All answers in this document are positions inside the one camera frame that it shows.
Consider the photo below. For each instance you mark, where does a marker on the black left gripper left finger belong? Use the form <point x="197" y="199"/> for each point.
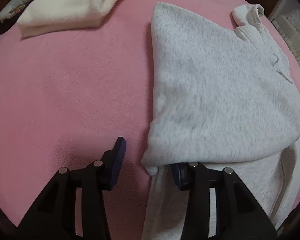
<point x="71" y="205"/>

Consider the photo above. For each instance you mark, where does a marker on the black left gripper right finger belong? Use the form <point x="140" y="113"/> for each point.
<point x="220" y="206"/>

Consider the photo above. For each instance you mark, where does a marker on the light grey hoodie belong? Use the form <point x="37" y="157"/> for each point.
<point x="222" y="98"/>

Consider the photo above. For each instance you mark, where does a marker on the pink fleece bed blanket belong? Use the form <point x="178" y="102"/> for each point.
<point x="66" y="96"/>

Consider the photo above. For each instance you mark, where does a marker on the white lace curtain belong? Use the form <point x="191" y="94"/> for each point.
<point x="286" y="19"/>

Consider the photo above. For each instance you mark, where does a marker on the cream fleece garment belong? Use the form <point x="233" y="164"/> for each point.
<point x="46" y="16"/>

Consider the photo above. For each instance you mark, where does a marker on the light blue patterned cloth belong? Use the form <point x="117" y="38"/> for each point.
<point x="13" y="8"/>

